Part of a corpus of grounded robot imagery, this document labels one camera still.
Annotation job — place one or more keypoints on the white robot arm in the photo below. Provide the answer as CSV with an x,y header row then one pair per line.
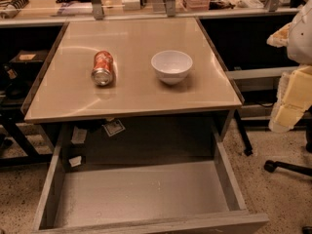
x,y
299,46

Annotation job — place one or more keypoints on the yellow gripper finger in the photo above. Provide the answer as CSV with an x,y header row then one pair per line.
x,y
279,38
294,98

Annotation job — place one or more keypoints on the open grey wooden drawer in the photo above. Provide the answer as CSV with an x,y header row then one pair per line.
x,y
162,177

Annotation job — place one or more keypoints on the beige cabinet with drawer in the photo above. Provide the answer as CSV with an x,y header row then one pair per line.
x,y
67,92

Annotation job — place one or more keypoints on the red coke can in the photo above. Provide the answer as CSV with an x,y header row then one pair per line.
x,y
102,73

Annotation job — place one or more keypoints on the black office chair base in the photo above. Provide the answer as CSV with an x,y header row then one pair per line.
x,y
270,166

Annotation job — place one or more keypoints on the dark box under bench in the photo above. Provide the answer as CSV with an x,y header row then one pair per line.
x,y
29,59

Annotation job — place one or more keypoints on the white ceramic bowl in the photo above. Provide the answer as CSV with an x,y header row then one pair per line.
x,y
171,67

